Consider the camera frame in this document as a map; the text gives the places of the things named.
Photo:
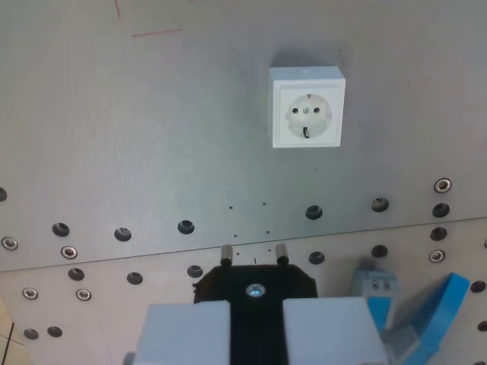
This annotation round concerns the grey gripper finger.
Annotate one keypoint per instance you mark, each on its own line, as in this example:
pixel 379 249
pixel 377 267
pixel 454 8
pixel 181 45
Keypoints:
pixel 327 331
pixel 182 334

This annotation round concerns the black two-pin power plug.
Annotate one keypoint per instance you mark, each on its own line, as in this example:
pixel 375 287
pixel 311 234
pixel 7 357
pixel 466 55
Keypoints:
pixel 258 327

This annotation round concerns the silver hex socket screw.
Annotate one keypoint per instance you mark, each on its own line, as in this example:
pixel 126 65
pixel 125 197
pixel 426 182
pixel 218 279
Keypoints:
pixel 69 251
pixel 83 294
pixel 9 243
pixel 442 185
pixel 437 255
pixel 30 293

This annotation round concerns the grey-blue block with two screws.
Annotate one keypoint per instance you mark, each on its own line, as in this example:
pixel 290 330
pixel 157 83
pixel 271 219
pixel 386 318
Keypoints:
pixel 374 279

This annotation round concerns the blue plastic plug holder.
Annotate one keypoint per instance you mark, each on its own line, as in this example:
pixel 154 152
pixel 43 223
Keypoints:
pixel 433 319

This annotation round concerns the white wall socket box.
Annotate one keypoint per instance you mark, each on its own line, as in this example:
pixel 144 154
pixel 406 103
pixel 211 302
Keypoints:
pixel 309 108

